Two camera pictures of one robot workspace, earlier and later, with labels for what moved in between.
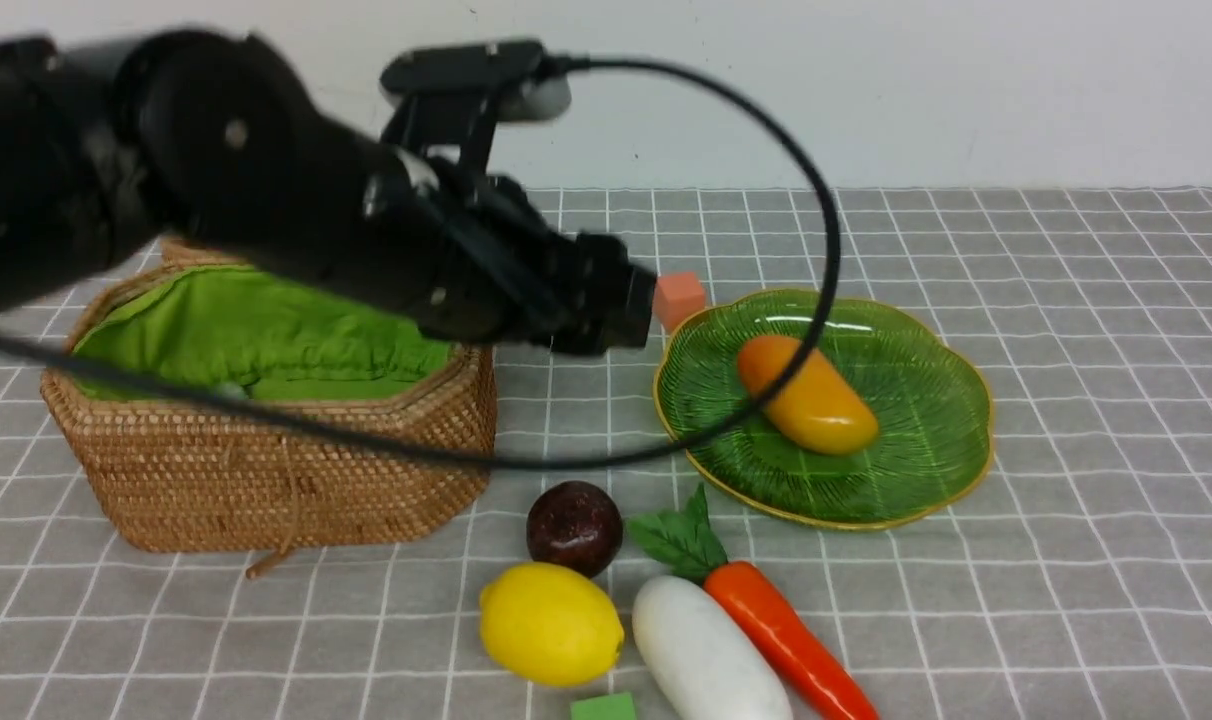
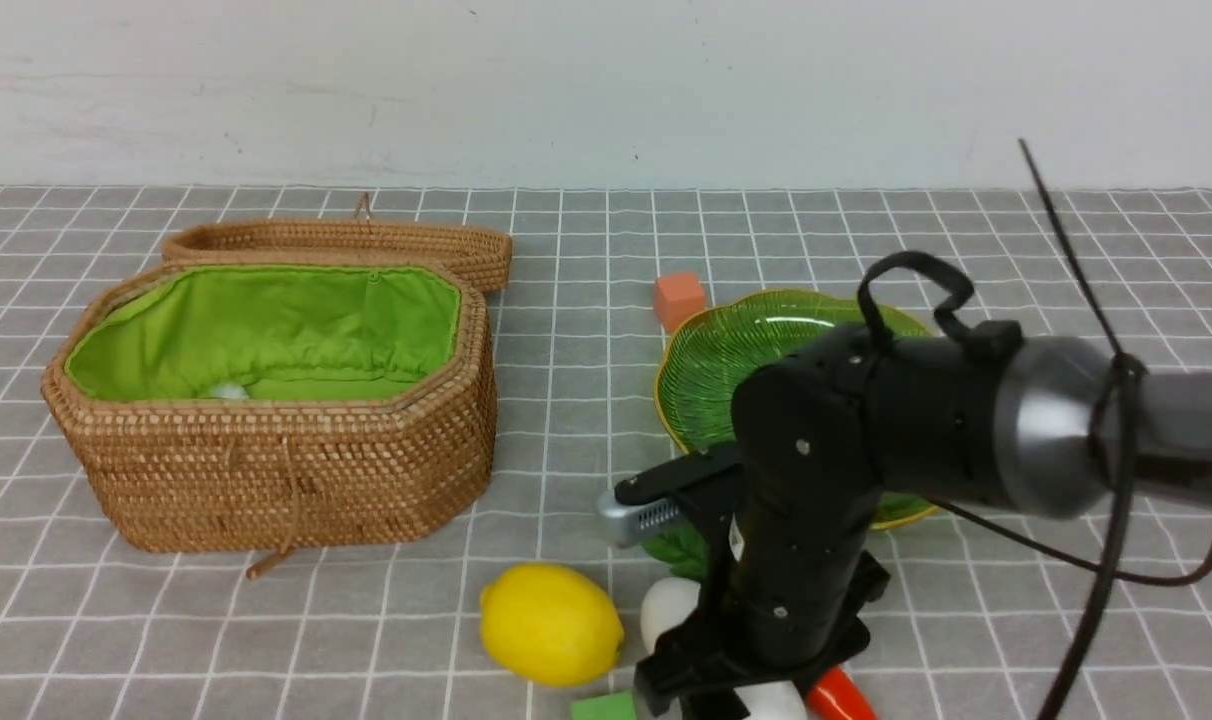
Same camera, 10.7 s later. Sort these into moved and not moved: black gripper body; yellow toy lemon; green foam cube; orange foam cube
Moved: black gripper body
Not moved: green foam cube; yellow toy lemon; orange foam cube
